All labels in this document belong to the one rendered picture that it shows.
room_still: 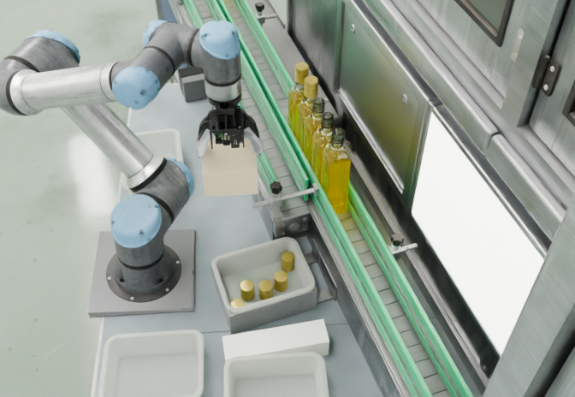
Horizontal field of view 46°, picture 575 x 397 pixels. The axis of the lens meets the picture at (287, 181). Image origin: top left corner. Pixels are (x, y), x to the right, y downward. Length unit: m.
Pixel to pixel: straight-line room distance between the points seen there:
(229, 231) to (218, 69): 0.65
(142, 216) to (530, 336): 1.18
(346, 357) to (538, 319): 1.14
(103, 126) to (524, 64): 0.96
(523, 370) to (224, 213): 1.41
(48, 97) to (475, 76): 0.83
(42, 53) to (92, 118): 0.18
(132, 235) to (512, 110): 0.88
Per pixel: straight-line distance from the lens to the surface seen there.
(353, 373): 1.65
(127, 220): 1.62
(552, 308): 0.54
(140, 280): 1.73
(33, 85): 1.48
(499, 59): 1.25
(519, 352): 0.60
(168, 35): 1.36
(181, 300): 1.75
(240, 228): 1.89
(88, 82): 1.37
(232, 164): 1.52
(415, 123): 1.48
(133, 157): 1.68
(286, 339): 1.61
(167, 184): 1.69
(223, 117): 1.44
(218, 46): 1.32
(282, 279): 1.70
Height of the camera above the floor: 2.20
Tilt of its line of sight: 47 degrees down
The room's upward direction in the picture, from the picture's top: straight up
